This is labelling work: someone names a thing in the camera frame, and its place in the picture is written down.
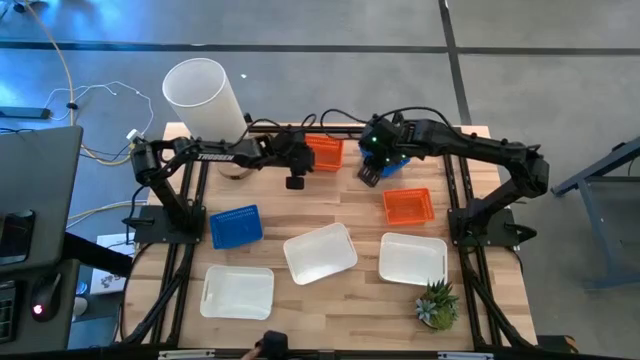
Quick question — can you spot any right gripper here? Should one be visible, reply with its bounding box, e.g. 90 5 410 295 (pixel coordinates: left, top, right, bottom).
357 117 407 189

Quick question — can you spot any blue plastic slotted basket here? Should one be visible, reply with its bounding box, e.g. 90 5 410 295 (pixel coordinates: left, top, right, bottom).
359 144 412 180
208 203 265 250

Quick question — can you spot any white plastic bin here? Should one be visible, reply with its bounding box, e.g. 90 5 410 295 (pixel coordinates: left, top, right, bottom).
282 222 359 286
199 264 276 321
378 232 449 287

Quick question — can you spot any orange plastic basket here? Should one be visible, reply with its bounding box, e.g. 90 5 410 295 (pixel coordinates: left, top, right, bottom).
304 134 346 173
382 187 436 226

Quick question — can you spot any white cylindrical bin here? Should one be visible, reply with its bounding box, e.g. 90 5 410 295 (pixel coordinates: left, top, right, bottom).
161 57 257 180

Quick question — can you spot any green succulent plant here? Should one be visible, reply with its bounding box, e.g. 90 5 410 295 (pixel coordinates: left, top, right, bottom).
414 278 461 332

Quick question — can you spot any black handheld object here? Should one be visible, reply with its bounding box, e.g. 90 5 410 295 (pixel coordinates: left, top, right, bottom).
254 329 290 360

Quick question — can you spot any black desk strut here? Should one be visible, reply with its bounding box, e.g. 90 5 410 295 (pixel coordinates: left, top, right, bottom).
62 232 134 279

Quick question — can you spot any white printed paper box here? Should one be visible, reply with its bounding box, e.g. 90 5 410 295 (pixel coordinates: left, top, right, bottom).
89 233 134 296

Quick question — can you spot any grey metal table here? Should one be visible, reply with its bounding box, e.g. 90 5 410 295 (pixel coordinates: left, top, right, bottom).
550 135 640 291

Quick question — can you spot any grey desk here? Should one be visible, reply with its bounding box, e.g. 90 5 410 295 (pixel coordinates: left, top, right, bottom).
0 124 84 354

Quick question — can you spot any black power strip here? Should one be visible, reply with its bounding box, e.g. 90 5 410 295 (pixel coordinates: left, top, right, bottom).
0 105 52 121

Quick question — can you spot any black computer mouse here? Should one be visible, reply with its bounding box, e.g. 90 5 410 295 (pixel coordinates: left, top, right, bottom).
29 272 63 323

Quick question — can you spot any black phone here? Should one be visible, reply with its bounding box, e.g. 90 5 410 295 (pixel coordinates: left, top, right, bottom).
0 209 37 267

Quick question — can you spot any black keyboard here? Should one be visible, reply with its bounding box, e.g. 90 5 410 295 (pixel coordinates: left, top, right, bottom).
0 279 19 344

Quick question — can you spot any white cable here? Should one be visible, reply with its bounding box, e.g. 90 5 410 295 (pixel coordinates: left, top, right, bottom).
43 80 155 137

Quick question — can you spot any yellow cable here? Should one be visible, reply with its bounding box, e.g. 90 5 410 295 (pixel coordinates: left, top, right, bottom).
79 143 135 167

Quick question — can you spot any silver bracket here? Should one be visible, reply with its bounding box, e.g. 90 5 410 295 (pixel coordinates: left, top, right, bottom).
436 351 495 360
158 349 217 360

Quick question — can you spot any beige cable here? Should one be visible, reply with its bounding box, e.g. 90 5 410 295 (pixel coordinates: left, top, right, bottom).
22 0 77 127

